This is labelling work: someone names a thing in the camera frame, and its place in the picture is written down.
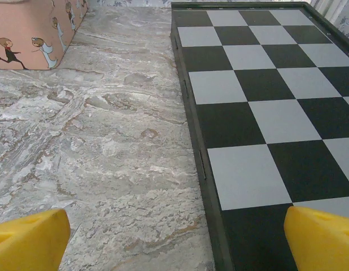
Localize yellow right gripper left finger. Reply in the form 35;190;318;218
0;208;71;271

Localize black and white chessboard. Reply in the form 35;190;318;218
170;1;349;271

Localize pink tin box with couple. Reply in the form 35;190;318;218
0;0;89;71

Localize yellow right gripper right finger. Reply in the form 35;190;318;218
283;206;349;271

